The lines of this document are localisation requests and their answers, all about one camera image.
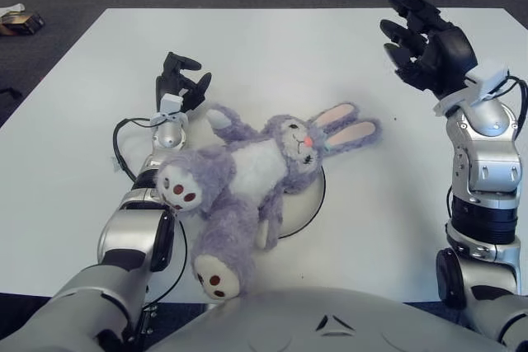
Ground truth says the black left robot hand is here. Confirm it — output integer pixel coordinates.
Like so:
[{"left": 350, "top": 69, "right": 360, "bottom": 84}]
[{"left": 155, "top": 51, "right": 213, "bottom": 116}]

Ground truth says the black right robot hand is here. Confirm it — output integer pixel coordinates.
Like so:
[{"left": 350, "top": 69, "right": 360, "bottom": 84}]
[{"left": 379, "top": 0, "right": 479, "bottom": 101}]

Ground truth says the purple plush bunny doll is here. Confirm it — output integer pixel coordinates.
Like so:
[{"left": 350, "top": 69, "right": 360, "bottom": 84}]
[{"left": 154, "top": 101, "right": 383, "bottom": 300}]

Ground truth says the white plate with black rim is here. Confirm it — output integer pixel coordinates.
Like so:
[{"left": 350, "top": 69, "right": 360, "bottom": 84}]
[{"left": 276, "top": 164, "right": 327, "bottom": 240}]

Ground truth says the white left wrist sensor box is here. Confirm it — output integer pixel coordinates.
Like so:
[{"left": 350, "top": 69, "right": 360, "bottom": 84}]
[{"left": 158, "top": 95, "right": 185, "bottom": 116}]

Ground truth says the white wrist sensor box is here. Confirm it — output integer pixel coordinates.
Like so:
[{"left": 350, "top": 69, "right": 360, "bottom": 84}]
[
  {"left": 465, "top": 61, "right": 511, "bottom": 101},
  {"left": 158, "top": 95, "right": 185, "bottom": 116}
]

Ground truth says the white right wrist sensor box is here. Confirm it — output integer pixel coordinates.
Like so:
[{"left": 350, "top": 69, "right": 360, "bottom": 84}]
[{"left": 465, "top": 61, "right": 511, "bottom": 101}]

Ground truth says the white crumpled paper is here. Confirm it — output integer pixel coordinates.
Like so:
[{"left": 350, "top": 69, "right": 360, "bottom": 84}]
[{"left": 0, "top": 2, "right": 26, "bottom": 19}]

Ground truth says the grey robot torso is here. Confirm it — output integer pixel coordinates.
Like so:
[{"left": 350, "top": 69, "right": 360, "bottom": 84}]
[{"left": 144, "top": 285, "right": 512, "bottom": 352}]

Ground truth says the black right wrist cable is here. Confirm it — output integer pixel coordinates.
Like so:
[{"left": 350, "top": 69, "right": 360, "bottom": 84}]
[{"left": 503, "top": 74, "right": 528, "bottom": 122}]

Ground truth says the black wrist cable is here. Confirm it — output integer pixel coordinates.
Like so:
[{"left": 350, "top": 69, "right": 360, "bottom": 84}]
[
  {"left": 503, "top": 74, "right": 528, "bottom": 122},
  {"left": 111, "top": 115, "right": 189, "bottom": 307}
]

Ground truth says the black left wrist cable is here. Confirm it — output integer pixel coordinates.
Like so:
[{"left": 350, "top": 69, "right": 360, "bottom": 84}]
[{"left": 111, "top": 115, "right": 189, "bottom": 307}]

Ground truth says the grey screwed table bracket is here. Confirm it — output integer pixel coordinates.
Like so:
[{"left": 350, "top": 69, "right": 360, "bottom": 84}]
[{"left": 139, "top": 304, "right": 160, "bottom": 336}]

